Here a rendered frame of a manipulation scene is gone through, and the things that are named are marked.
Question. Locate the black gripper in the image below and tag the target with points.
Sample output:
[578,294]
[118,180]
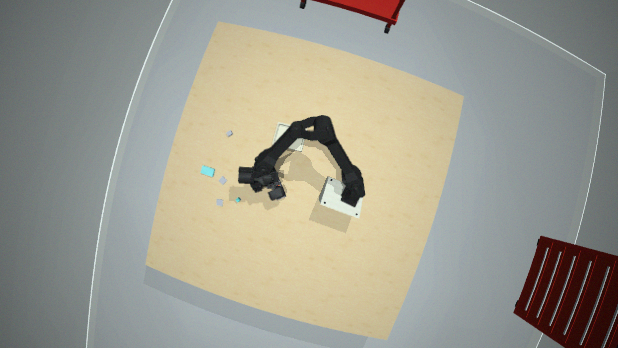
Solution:
[275,193]

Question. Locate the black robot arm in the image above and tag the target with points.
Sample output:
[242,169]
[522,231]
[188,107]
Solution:
[324,132]

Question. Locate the light blue rectangular block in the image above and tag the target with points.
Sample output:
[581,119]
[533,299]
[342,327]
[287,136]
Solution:
[207,170]

